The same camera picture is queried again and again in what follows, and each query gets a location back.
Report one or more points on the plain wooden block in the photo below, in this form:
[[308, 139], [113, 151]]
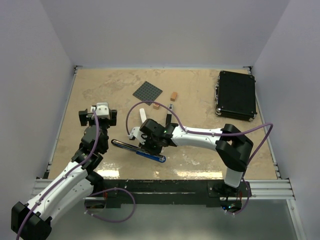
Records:
[[173, 96]]

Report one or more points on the white stapler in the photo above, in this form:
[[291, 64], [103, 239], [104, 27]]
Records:
[[143, 115]]

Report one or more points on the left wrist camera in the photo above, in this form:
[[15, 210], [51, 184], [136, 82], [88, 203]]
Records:
[[101, 110]]

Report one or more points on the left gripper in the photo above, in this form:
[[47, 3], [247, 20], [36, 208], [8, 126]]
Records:
[[85, 117]]

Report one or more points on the wooden letter cube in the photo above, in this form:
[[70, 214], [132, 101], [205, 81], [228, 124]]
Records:
[[156, 106]]

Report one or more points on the black base frame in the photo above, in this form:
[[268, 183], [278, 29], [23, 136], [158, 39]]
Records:
[[209, 193]]

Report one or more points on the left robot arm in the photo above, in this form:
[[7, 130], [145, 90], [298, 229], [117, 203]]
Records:
[[34, 220]]

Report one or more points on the black case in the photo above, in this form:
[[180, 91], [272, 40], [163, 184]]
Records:
[[235, 96]]

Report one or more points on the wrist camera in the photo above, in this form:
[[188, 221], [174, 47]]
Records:
[[101, 110], [135, 134]]

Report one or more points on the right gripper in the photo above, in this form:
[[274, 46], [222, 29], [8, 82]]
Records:
[[146, 147]]

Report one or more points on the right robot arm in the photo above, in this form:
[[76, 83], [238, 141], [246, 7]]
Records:
[[233, 147]]

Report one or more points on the aluminium rail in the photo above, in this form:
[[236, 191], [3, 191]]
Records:
[[279, 189]]

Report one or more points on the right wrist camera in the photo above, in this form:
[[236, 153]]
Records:
[[135, 134]]

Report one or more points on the grey studded baseplate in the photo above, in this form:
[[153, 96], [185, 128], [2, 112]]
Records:
[[147, 92]]

